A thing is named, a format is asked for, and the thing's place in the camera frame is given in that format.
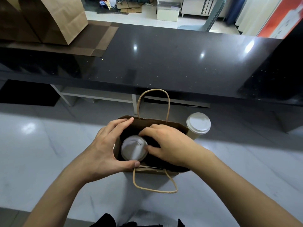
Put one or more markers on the person's left hand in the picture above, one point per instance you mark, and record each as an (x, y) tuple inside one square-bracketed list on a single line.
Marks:
[(104, 158)]

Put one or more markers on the person's right hand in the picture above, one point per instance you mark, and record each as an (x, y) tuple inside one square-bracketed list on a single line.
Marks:
[(177, 146)]

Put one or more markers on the tan coffee cup white lid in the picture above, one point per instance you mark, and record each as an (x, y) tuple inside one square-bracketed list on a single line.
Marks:
[(199, 123)]

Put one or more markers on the person's right forearm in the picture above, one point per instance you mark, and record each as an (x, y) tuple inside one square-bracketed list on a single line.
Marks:
[(246, 196)]

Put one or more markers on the person's left forearm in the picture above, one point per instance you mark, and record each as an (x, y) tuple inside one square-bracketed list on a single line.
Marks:
[(59, 201)]

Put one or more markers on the black body harness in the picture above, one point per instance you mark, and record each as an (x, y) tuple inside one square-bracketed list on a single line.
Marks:
[(106, 220)]

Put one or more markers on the white support panel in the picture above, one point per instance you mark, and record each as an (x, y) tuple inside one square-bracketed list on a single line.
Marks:
[(64, 94)]

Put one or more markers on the black floor mat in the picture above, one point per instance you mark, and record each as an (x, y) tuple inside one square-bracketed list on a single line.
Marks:
[(28, 92)]

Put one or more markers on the blue plastic chair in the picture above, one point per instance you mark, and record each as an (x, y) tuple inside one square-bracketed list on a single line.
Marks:
[(210, 19)]

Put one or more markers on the white box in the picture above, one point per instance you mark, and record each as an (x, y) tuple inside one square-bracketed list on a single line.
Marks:
[(168, 11)]

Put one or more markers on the stainless steel refrigerator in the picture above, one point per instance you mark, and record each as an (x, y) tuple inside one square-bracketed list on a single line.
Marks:
[(199, 4)]

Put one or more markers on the blue window curtain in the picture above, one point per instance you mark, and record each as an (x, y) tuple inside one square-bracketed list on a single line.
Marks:
[(234, 9)]

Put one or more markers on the white window curtain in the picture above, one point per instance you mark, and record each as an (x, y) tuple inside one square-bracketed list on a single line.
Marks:
[(258, 14)]

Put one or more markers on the red banner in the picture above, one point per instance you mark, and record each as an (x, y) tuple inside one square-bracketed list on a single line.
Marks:
[(284, 19)]

